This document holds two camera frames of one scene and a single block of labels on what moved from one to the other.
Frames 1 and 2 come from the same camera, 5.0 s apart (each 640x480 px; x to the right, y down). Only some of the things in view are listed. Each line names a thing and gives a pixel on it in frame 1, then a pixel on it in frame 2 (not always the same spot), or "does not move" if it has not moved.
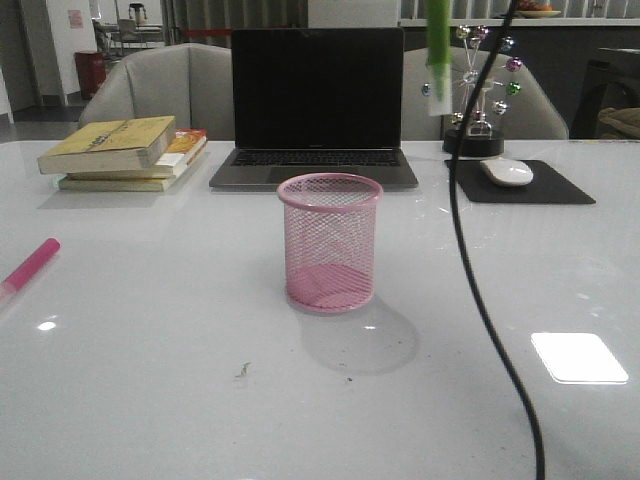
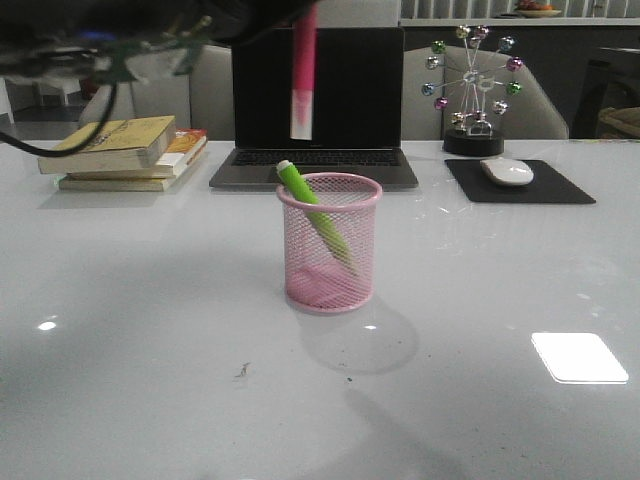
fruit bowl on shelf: [535, 10] does not move
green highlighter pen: [439, 58] -> [320, 222]
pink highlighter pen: [28, 267] -> [304, 36]
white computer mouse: [506, 172] does not move
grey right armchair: [514, 99] does not move
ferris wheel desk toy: [481, 140] does not move
